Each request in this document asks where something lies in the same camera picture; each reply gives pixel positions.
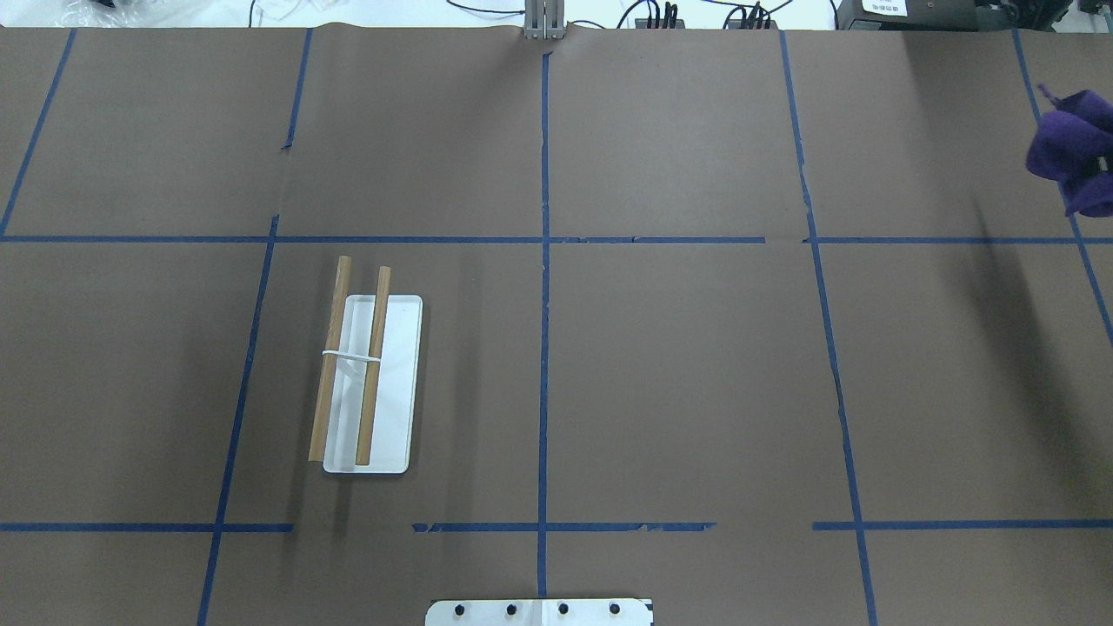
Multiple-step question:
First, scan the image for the purple towel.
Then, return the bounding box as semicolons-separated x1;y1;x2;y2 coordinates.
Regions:
1026;84;1112;218

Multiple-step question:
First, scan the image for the near wooden rack rod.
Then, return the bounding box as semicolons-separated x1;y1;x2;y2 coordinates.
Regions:
355;266;392;466

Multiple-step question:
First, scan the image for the black computer case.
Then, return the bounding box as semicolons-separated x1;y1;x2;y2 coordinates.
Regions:
836;1;1023;32

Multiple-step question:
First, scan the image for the aluminium frame post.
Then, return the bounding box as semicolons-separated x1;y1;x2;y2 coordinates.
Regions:
523;0;567;41

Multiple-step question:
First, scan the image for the white pedestal column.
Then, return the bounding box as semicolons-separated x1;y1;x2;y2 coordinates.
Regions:
424;597;656;625

